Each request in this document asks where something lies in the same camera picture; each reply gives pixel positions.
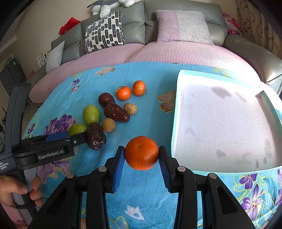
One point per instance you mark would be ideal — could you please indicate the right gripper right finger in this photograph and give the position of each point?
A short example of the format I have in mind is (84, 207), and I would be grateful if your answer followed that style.
(220, 208)

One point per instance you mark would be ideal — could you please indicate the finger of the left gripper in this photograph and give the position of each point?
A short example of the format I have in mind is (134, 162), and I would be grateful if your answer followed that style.
(72, 137)

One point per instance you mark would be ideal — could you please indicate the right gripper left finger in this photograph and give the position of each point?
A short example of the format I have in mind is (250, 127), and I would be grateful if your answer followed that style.
(63, 208)

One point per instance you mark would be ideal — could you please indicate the green jujube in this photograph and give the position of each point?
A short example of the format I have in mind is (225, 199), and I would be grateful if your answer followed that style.
(77, 128)
(91, 114)

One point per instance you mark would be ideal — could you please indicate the red date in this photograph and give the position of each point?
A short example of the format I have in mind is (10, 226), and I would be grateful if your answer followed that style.
(96, 137)
(106, 98)
(115, 112)

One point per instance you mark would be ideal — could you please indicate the brown longan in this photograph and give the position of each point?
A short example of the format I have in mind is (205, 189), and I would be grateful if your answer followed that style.
(131, 109)
(108, 125)

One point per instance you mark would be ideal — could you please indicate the red date top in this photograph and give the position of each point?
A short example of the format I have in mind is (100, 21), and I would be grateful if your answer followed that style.
(106, 98)

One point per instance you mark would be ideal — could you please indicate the mandarin orange with stem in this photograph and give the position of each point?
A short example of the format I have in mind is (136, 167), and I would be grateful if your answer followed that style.
(123, 93)

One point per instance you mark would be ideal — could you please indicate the person's left hand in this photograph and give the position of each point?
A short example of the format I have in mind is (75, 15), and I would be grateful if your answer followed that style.
(10, 185)

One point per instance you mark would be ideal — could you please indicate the dark cabinet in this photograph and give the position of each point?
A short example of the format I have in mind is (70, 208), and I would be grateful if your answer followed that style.
(12, 74)

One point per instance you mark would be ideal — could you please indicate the white magazine rack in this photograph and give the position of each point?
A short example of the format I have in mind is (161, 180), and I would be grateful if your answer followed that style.
(41, 60)

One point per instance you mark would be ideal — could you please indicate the blue floral tablecloth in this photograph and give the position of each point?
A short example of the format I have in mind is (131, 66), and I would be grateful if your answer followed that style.
(258, 192)

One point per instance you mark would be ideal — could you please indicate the light grey cushion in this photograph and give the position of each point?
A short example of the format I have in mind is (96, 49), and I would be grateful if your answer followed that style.
(55, 57)

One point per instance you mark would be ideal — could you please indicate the teal white tray box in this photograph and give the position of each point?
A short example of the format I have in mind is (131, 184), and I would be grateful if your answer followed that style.
(225, 125)

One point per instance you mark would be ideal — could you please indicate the red plastic bag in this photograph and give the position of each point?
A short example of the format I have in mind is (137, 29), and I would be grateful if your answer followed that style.
(70, 23)

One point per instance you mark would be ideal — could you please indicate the black white patterned cushion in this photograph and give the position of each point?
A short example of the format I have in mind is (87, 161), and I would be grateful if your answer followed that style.
(104, 33)

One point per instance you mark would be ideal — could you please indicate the husky plush toy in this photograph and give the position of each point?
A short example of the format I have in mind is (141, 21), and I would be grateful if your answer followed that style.
(103, 8)

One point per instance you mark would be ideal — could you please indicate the grey leather sofa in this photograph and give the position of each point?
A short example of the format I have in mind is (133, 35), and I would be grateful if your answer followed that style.
(140, 25)

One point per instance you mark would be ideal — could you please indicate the pink sofa seat cover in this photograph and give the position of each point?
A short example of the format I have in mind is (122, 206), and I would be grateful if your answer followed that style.
(225, 61)

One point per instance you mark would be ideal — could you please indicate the pink grey cushion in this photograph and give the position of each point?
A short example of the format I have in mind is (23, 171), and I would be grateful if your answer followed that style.
(182, 26)

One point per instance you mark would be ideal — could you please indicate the pink floral cloth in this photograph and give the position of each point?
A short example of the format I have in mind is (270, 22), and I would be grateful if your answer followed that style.
(232, 25)

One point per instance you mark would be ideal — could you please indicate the brown patterned curtain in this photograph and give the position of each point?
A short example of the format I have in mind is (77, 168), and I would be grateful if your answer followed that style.
(256, 28)

